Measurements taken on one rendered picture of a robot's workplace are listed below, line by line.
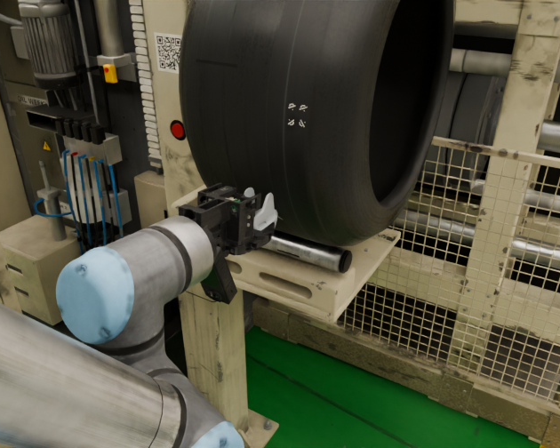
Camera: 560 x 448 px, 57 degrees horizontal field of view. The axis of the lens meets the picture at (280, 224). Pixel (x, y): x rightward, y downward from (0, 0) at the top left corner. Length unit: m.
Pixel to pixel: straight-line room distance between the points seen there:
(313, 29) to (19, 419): 0.54
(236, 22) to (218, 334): 0.86
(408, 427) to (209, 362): 0.75
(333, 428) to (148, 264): 1.36
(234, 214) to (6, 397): 0.39
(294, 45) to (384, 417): 1.44
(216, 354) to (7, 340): 1.09
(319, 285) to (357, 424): 0.97
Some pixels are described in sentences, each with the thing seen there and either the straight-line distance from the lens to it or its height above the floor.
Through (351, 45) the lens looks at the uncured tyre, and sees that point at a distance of 0.71.
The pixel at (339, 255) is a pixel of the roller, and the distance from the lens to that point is 0.95.
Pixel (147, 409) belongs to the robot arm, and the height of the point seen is 1.08.
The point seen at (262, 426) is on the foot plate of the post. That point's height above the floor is 0.01.
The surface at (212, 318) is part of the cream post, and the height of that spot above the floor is 0.57.
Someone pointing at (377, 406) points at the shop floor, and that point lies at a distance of 1.93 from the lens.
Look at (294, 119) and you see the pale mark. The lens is 0.71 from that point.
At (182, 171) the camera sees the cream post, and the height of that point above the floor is 0.97.
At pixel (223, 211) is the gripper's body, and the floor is 1.11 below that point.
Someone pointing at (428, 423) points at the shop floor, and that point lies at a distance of 1.92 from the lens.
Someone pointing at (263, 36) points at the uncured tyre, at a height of 1.31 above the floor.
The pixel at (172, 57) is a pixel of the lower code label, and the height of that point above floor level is 1.21.
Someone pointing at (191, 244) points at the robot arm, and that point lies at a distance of 0.61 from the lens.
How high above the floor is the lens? 1.43
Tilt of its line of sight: 29 degrees down
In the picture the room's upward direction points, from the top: straight up
